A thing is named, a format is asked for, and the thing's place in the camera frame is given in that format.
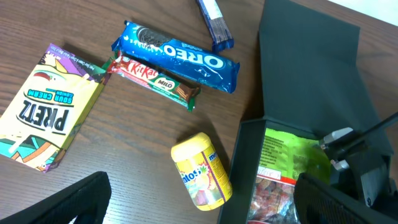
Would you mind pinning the yellow Pretz snack box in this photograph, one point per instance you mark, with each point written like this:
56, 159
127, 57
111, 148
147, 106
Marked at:
47, 112

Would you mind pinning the green gummy candy bag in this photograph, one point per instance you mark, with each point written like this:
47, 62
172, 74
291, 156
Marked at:
284, 157

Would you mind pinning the dark green box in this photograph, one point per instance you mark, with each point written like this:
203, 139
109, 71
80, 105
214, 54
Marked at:
310, 86

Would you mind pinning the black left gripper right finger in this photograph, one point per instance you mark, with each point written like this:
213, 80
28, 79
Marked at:
317, 202

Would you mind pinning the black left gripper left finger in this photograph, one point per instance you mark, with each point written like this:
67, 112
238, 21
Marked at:
85, 201

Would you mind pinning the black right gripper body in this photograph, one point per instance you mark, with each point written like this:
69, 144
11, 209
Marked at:
360, 171

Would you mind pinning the yellow Mentos bottle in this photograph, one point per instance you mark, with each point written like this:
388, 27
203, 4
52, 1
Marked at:
202, 172

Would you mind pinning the blue Oreo cookie pack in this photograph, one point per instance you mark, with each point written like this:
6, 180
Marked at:
178, 57

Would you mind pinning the red KitKat Milo bar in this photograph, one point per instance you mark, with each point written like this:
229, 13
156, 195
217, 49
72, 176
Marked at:
156, 79

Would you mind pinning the dark blue chocolate bar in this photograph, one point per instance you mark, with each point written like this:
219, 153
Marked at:
222, 38

